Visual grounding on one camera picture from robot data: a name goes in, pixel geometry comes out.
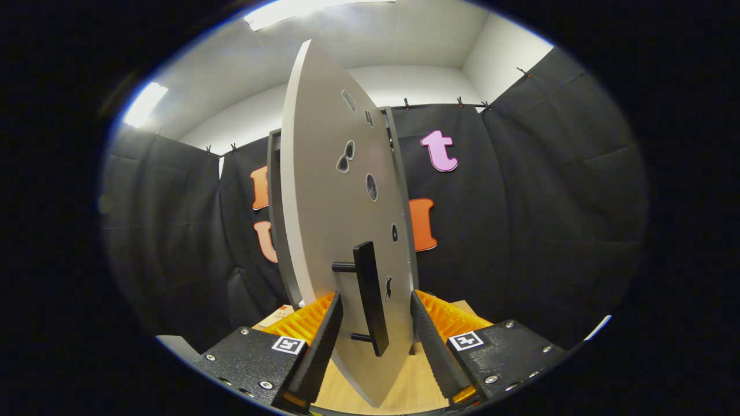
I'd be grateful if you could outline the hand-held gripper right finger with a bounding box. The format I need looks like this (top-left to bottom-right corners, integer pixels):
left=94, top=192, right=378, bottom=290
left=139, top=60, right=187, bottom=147
left=410, top=289, right=573, bottom=404

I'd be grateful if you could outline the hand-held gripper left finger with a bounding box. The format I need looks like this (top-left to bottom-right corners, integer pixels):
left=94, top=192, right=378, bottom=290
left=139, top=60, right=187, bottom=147
left=194, top=291, right=345, bottom=408

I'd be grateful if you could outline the grey shoe cabinet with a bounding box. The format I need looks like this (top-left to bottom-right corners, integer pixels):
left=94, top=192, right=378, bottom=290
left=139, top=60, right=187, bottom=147
left=267, top=106, right=418, bottom=310

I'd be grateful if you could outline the stack of books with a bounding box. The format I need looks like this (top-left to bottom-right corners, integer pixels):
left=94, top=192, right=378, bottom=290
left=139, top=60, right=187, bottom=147
left=254, top=304, right=295, bottom=331

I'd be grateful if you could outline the white flat object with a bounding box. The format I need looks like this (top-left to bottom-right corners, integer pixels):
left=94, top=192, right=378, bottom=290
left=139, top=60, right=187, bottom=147
left=584, top=315, right=612, bottom=341

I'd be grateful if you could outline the black backdrop cloth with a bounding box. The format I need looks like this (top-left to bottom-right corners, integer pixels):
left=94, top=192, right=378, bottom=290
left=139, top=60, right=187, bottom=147
left=99, top=46, right=649, bottom=350

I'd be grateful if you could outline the narrow ceiling light strip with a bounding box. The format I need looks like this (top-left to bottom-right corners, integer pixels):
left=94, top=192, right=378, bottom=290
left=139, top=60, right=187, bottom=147
left=123, top=82, right=169, bottom=129

